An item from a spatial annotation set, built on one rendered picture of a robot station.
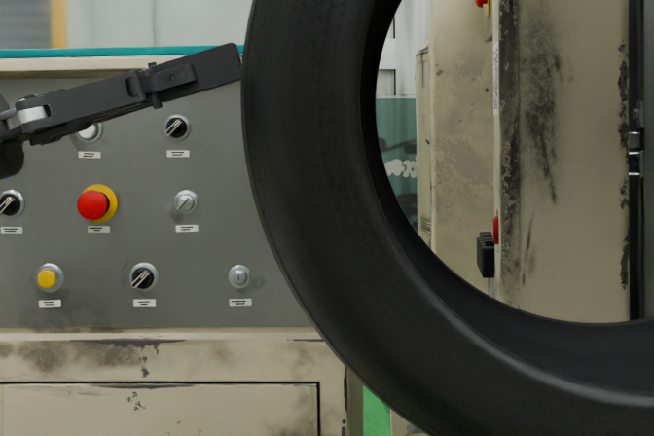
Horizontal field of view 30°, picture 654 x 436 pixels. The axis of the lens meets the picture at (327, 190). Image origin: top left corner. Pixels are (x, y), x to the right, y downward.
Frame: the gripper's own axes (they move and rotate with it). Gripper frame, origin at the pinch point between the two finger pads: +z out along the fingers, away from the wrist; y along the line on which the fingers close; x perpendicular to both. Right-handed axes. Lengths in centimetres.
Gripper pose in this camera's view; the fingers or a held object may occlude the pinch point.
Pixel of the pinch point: (198, 72)
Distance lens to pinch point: 99.1
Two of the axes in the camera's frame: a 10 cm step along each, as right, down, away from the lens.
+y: 0.7, -0.5, 10.0
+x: 2.8, 9.6, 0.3
